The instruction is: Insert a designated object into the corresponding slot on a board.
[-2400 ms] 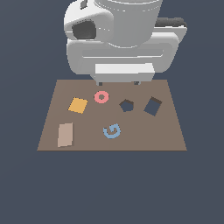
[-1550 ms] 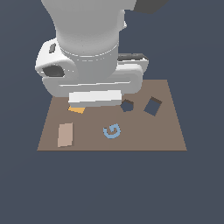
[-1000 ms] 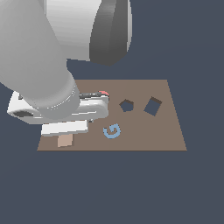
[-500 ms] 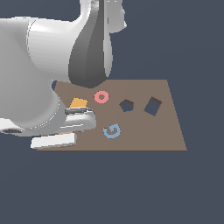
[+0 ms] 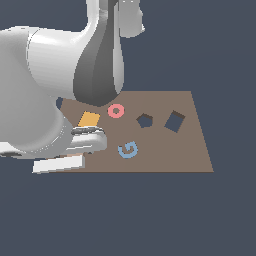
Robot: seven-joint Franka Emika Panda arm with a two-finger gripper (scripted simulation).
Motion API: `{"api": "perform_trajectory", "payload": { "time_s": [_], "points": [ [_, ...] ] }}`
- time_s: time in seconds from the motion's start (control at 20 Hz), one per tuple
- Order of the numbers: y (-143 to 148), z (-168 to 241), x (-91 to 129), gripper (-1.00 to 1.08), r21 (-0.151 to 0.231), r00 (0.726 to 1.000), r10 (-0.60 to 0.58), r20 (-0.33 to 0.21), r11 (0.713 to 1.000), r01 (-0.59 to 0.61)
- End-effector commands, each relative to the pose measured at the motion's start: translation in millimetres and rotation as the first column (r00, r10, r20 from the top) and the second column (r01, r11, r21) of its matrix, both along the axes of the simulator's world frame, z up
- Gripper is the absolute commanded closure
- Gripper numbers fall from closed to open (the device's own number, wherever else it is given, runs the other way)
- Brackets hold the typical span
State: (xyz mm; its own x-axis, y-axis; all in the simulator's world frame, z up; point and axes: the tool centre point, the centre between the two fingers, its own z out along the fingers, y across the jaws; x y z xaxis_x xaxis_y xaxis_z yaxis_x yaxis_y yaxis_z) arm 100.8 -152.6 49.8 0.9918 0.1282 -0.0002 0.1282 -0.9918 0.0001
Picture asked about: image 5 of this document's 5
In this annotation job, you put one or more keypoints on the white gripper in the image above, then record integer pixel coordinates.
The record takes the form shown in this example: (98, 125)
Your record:
(56, 164)

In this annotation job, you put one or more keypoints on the brown slotted board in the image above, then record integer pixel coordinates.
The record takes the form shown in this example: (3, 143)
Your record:
(166, 153)

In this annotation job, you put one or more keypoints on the orange square block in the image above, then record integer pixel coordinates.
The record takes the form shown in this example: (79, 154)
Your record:
(88, 119)

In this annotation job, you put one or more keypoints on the blue letter G piece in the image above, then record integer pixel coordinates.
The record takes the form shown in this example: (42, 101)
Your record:
(134, 152)

